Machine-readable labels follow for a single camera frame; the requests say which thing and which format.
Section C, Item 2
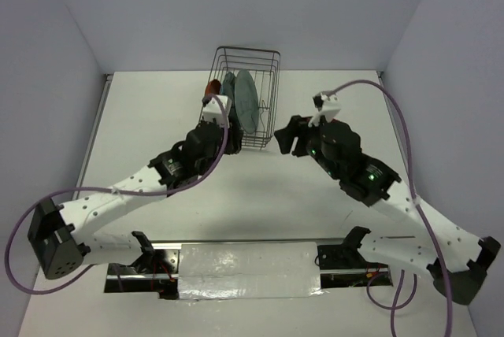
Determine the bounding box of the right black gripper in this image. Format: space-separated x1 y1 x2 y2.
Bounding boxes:
272 111 340 179

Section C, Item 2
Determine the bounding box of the light green plate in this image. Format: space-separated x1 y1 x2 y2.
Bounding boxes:
235 70 259 134

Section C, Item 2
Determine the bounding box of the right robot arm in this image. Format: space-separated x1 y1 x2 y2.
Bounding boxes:
274 116 501 306

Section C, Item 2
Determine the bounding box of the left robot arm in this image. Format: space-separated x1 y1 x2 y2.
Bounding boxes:
28 117 243 280

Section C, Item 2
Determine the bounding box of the red plate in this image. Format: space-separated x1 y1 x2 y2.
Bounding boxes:
205 79 221 96

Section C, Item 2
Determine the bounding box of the teal embossed plate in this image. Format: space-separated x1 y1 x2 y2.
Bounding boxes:
220 72 237 119

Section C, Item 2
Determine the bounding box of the silver foil cover panel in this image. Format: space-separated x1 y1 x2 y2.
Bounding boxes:
178 242 322 301

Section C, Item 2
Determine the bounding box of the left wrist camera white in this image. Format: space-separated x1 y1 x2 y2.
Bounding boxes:
201 94 232 128

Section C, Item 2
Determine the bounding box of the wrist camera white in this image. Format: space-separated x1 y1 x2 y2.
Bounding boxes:
201 94 232 128
308 91 341 127

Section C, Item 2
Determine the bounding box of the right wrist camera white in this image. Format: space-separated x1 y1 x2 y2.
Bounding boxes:
308 91 341 127

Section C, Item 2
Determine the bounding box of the wire dish rack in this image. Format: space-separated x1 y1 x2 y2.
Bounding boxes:
209 46 280 150

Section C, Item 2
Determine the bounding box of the black mounting rail base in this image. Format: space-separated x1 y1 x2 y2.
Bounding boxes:
104 238 393 302

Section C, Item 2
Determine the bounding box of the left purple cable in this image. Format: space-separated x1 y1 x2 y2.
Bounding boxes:
8 94 233 295

